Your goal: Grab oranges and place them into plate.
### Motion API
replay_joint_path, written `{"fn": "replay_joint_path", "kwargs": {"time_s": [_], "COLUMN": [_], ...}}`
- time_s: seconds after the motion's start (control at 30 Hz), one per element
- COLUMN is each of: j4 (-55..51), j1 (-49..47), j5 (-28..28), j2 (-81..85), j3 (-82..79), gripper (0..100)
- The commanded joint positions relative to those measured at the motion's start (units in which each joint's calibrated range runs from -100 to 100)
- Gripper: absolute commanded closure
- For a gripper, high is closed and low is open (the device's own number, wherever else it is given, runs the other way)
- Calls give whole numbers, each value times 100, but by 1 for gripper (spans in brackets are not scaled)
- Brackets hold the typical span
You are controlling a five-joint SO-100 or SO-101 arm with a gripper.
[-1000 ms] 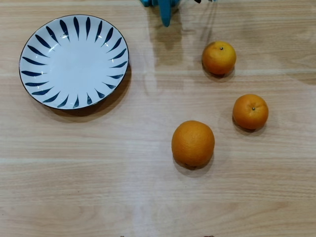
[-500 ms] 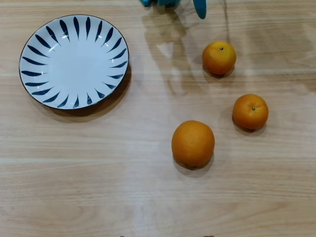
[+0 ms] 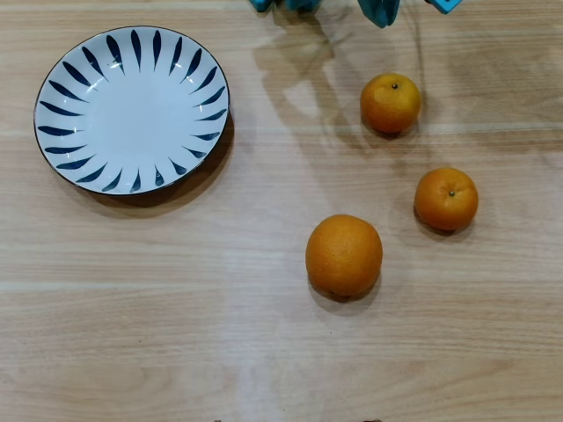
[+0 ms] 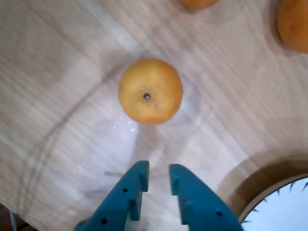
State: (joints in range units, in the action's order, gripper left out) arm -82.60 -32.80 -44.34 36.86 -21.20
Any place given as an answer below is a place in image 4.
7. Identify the yellowish orange with dark stem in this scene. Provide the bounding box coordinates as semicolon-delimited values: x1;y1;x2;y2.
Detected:
117;58;184;126

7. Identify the deep orange round fruit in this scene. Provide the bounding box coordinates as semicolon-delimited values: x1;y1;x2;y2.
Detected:
276;0;308;54

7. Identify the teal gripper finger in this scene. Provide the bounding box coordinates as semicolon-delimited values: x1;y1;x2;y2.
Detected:
169;164;245;231
80;160;150;231

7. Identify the white plate with blue leaves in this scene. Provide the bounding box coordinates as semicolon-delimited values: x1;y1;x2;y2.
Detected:
218;151;308;231

